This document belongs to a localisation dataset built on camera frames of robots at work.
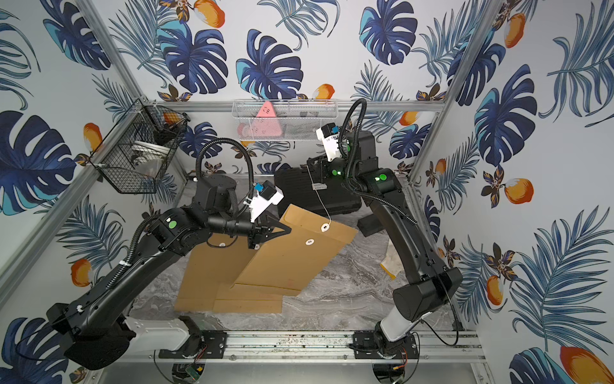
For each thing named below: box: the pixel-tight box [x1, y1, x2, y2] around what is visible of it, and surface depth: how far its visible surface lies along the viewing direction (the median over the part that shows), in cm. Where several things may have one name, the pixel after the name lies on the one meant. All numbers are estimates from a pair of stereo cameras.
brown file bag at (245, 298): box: [213, 282, 302, 313], surface depth 84 cm
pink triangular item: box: [255, 100, 277, 118], surface depth 90 cm
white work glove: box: [379, 238, 404, 280], surface depth 93 cm
